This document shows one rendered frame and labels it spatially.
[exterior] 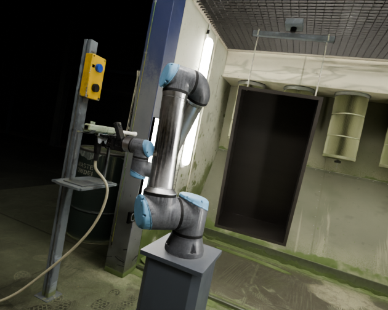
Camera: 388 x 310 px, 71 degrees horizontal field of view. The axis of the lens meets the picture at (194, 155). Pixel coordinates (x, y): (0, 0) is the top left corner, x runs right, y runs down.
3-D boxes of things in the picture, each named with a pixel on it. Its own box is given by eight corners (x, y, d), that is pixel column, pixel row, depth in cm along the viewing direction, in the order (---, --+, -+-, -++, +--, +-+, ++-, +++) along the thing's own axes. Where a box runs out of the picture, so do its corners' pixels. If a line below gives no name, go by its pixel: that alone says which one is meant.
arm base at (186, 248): (194, 263, 120) (199, 242, 120) (157, 249, 127) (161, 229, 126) (208, 250, 138) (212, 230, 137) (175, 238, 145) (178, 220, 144)
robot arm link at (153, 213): (177, 234, 120) (203, 66, 121) (139, 234, 112) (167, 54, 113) (164, 224, 133) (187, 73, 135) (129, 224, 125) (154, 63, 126)
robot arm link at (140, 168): (151, 181, 154) (155, 159, 153) (130, 179, 149) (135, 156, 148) (145, 177, 162) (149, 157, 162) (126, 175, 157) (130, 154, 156)
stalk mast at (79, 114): (48, 291, 181) (90, 42, 171) (55, 294, 179) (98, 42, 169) (40, 295, 176) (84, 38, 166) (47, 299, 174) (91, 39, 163)
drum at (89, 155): (55, 226, 286) (69, 142, 280) (104, 219, 330) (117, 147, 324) (81, 248, 248) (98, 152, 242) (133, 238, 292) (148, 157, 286)
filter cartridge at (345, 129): (349, 171, 318) (364, 100, 315) (359, 172, 283) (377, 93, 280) (316, 164, 327) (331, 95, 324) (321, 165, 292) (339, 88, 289)
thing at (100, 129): (83, 161, 153) (90, 121, 152) (77, 159, 155) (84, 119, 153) (133, 160, 198) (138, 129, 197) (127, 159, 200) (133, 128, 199)
